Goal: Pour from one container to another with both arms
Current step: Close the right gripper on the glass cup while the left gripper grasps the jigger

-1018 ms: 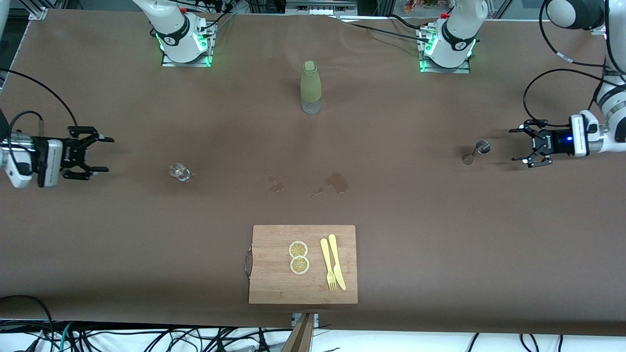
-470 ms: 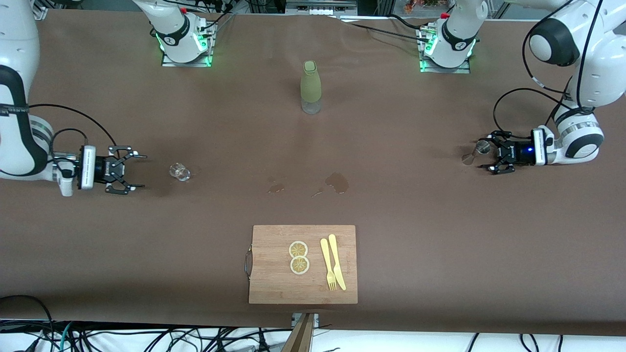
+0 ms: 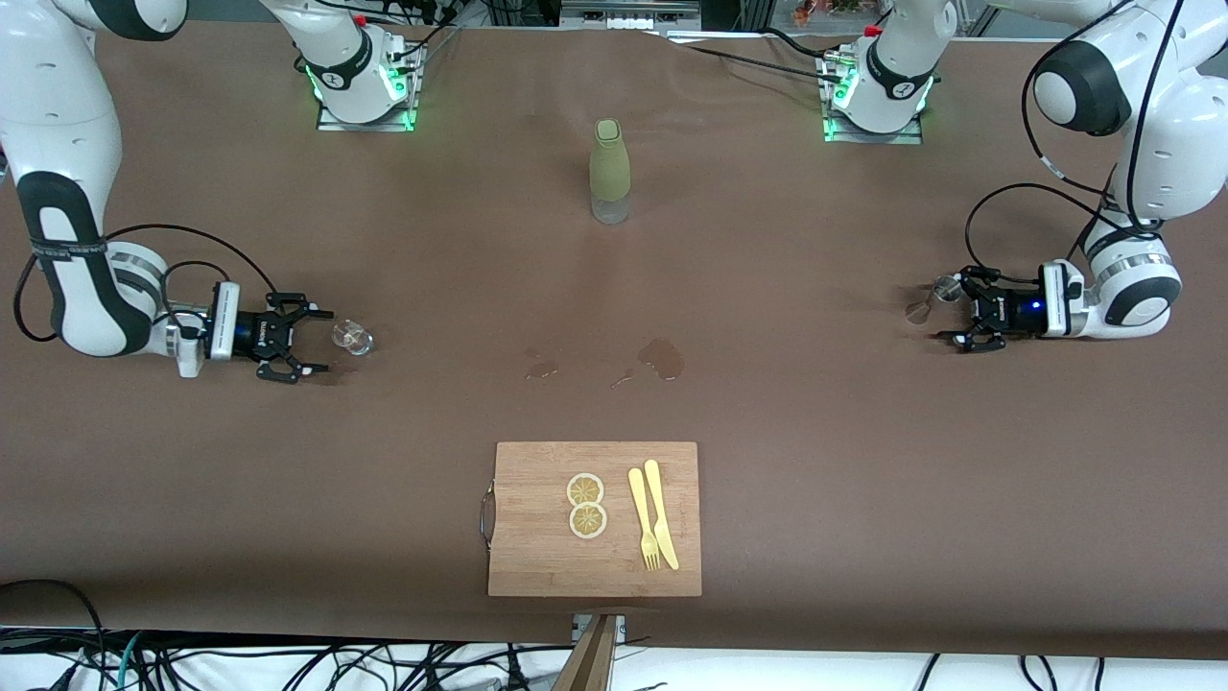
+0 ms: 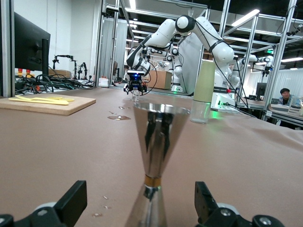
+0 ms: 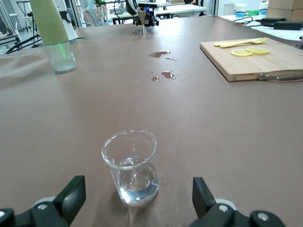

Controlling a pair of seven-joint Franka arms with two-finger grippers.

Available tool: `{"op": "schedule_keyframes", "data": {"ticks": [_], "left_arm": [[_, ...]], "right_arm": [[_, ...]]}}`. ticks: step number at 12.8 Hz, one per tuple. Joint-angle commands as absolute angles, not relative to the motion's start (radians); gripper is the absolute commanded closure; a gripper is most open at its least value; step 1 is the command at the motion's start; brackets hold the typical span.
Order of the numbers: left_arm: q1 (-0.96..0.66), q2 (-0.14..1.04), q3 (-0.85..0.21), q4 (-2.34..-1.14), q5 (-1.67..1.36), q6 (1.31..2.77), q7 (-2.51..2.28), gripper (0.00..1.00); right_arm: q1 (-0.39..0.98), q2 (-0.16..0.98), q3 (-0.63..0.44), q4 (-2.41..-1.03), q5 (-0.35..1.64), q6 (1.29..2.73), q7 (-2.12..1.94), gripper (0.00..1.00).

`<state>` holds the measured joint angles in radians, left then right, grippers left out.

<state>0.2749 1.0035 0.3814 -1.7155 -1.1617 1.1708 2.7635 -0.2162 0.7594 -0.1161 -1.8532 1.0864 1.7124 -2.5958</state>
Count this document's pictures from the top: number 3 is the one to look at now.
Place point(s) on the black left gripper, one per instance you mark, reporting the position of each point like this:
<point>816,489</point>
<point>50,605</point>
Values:
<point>1013,312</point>

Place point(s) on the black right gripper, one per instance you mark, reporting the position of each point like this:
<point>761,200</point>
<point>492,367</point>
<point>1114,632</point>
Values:
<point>253,335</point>

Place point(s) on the steel jigger measuring cup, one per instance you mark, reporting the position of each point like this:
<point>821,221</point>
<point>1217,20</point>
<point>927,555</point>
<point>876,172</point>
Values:
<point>923,309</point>

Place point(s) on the clear glass shaker cup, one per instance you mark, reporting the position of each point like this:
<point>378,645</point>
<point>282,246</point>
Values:
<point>353,338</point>

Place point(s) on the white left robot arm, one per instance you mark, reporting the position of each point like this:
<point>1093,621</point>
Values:
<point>1180,144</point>

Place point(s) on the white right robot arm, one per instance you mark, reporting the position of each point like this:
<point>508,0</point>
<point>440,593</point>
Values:
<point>58,115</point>

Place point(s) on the medium liquid puddle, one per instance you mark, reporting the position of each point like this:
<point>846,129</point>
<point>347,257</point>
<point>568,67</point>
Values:
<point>542,369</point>

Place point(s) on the large liquid puddle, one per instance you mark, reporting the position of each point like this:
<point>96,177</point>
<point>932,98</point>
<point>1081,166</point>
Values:
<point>664,358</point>

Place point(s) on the wooden cutting board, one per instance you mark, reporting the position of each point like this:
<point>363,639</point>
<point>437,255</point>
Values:
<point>537,557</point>

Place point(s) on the lemon slice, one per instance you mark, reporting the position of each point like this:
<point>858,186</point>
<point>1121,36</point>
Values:
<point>588,521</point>
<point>585,489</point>

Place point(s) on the small liquid streak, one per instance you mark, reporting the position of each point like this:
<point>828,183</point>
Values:
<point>622,380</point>

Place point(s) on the green sleeved glass bottle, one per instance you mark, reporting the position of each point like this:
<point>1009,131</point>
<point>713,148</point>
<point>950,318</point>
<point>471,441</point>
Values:
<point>609,163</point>

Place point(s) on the yellow plastic knife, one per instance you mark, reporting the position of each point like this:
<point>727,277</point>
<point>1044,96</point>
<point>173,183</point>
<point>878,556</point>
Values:
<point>660,509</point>

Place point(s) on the yellow plastic fork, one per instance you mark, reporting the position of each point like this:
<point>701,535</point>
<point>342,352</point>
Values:
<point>640,509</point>

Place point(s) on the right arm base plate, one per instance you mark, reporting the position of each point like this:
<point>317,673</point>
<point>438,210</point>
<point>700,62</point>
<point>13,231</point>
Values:
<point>331,123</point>

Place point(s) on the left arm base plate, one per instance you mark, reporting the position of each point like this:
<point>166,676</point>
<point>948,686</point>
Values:
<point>844,137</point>

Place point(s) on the small metal bracket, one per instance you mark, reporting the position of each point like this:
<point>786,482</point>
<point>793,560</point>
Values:
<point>620,629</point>

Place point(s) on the wooden post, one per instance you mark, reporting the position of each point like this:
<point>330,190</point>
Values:
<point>590,662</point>

